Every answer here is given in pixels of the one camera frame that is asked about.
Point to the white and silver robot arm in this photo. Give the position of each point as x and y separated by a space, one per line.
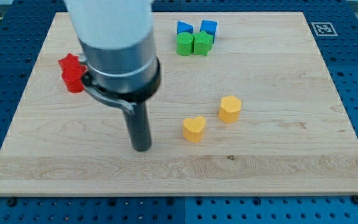
117 39

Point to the yellow heart block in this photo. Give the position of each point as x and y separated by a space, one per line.
193 128

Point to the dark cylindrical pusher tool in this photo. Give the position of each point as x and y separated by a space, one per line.
137 123

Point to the yellow hexagon block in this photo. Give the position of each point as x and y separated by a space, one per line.
229 109

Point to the wooden board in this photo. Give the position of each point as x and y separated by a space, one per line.
246 107

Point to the green cylinder block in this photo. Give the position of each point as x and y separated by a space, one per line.
185 43

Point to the green star block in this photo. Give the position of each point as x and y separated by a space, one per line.
203 43

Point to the blue triangle block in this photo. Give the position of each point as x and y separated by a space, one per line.
183 27

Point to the blue cube block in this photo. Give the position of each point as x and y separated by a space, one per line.
209 27

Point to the red hexagon block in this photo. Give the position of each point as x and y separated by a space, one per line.
72 79

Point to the red star block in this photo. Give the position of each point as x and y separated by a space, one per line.
71 61

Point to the white fiducial marker tag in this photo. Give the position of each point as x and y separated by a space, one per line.
324 29

